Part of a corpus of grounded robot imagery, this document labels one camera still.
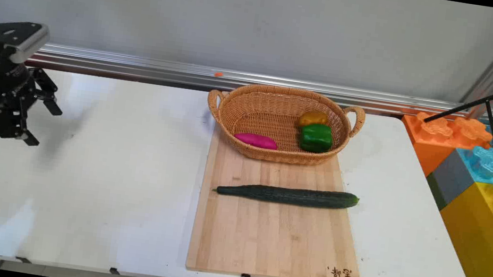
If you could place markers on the long dark green cucumber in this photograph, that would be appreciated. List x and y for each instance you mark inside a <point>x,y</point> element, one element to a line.
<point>286,195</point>

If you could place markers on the black table edge clip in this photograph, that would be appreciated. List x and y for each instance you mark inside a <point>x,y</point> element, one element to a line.
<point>114,271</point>
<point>23,260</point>

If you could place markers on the green bell pepper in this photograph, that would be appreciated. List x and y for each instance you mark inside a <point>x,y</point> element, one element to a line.
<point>316,138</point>

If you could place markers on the grey giant building block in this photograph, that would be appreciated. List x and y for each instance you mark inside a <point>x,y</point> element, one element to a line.
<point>448,179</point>

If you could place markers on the yellow brown potato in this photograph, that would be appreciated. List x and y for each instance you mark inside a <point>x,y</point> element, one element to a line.
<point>312,117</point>

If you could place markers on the purple sweet potato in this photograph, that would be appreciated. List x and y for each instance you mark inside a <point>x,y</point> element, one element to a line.
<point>256,140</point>

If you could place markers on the orange giant building block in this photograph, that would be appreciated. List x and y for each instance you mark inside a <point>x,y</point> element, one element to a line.
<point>442,135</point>

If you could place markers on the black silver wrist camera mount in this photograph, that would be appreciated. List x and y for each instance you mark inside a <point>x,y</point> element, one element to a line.
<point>16,39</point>

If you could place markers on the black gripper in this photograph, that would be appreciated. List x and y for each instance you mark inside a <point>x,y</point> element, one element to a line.
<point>2,77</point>

